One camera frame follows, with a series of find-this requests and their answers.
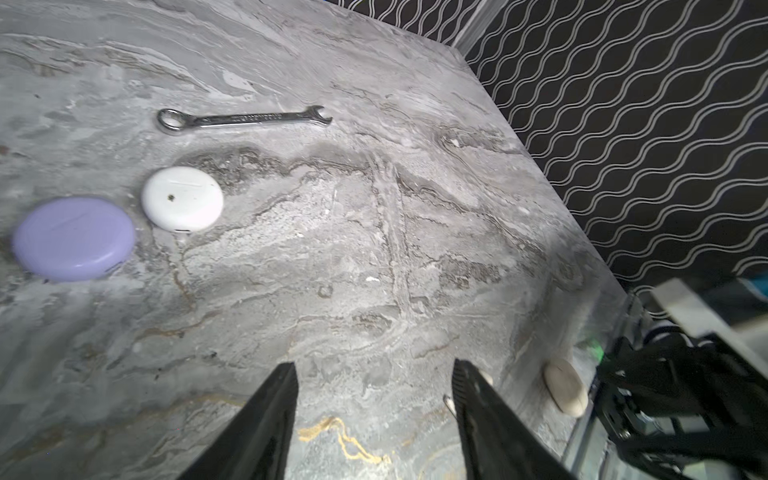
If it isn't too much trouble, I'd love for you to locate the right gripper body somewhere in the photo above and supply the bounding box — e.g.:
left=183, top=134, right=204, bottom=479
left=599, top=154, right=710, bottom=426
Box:
left=595, top=332, right=767, bottom=479

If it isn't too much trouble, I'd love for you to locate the white earbud charging case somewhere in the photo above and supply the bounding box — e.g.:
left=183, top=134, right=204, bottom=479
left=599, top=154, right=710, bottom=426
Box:
left=141, top=166, right=224, bottom=233

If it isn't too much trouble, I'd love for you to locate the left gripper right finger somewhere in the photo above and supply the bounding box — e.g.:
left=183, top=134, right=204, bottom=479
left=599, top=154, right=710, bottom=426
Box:
left=451, top=359, right=573, bottom=480

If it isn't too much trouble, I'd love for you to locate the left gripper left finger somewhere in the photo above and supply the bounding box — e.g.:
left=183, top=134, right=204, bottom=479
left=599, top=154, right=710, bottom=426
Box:
left=179, top=362, right=299, bottom=480

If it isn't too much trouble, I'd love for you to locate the purple earbud charging case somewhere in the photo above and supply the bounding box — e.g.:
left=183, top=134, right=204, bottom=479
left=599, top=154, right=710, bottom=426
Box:
left=11, top=196, right=136, bottom=282

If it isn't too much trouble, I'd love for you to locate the silver combination wrench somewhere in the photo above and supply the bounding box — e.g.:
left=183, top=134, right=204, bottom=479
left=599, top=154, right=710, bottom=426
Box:
left=155, top=105, right=333, bottom=134

